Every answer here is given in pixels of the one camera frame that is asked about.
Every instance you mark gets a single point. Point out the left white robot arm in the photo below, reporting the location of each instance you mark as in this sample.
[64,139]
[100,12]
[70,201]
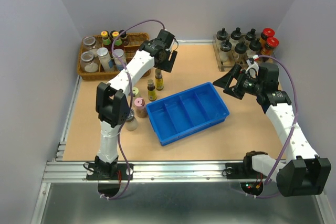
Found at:
[111,98]

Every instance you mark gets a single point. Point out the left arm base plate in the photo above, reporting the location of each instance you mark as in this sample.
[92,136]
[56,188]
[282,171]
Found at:
[118,171]

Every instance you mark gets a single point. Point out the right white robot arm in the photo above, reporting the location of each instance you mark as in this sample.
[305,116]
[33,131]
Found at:
[304,171]

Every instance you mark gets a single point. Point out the tall jar blue label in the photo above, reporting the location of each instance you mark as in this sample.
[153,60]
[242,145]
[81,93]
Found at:
[119,59]

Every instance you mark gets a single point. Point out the pink lid spice jar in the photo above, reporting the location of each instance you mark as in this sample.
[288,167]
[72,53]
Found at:
[140,107]

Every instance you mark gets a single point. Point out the green lid spice jar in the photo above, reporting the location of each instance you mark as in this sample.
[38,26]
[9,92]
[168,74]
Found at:
[135,93]

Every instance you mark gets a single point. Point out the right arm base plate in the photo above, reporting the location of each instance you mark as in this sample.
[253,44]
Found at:
[238,170]

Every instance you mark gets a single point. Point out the black cruet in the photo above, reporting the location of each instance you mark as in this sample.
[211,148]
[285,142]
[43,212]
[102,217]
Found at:
[250,36]
[235,36]
[254,48]
[239,52]
[225,49]
[222,35]

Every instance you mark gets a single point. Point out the clear glass jar front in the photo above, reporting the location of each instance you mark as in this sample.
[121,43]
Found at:
[89,62]

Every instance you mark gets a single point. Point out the black top cruet front middle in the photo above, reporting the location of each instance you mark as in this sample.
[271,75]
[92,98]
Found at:
[239,52]

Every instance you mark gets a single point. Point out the red lid jar back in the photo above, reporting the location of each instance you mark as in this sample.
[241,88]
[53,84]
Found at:
[266,33]

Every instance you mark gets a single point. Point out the blue divided plastic bin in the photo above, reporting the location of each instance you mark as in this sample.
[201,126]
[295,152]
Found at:
[187,112]

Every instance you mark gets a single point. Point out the yellow label bottle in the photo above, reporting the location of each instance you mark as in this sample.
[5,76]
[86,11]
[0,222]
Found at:
[159,79]
[151,90]

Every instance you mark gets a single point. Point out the tall jar white contents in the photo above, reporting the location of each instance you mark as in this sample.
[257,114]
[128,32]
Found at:
[105,59]

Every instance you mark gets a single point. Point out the aluminium frame rail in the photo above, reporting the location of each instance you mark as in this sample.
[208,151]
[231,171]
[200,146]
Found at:
[145,172]

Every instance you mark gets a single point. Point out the clear glass jar back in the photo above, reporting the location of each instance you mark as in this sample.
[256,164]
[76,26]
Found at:
[90,43]

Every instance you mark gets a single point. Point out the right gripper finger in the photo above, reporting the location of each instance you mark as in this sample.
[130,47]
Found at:
[232,92]
[226,80]

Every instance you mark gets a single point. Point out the black top cruet back right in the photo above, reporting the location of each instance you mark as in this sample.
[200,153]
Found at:
[250,36]

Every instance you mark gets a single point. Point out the clear acrylic cruet rack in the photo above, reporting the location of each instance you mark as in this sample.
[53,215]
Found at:
[225,66]

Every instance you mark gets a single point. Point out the black top cruet front left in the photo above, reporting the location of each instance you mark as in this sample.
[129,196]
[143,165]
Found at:
[225,49]

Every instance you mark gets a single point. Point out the green label sauce bottle right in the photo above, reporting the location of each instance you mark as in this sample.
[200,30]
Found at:
[118,44]

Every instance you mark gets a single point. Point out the red lid jar front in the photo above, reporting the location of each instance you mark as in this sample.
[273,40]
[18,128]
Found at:
[270,45]

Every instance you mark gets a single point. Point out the black top cruet back left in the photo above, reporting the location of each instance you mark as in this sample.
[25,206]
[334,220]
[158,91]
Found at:
[222,35]

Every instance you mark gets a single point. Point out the clear glass jar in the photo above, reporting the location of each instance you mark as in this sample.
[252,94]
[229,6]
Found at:
[89,62]
[90,43]

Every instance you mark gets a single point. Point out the black top cruet front right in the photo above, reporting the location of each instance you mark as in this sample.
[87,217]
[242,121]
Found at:
[254,48]

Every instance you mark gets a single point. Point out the wicker divided basket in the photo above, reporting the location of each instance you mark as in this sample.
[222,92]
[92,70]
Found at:
[134,42]

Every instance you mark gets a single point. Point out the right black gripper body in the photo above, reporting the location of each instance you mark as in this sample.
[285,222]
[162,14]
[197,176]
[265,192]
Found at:
[244,84]

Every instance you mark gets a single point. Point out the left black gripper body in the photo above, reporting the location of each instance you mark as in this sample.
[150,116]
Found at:
[162,65]

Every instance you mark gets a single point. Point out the dark sauce bottle black cap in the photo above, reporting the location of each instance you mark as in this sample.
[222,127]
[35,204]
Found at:
[124,37]

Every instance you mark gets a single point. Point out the red lid jar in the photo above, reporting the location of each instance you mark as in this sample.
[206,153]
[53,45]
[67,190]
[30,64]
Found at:
[266,33]
[270,45]

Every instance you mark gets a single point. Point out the black top cruet back middle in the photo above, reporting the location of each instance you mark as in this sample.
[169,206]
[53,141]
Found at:
[235,36]

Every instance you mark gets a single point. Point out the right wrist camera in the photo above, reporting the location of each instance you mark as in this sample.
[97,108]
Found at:
[252,68]

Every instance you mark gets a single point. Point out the silver lid grinder jar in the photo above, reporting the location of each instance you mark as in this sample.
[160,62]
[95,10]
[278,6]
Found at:
[131,122]

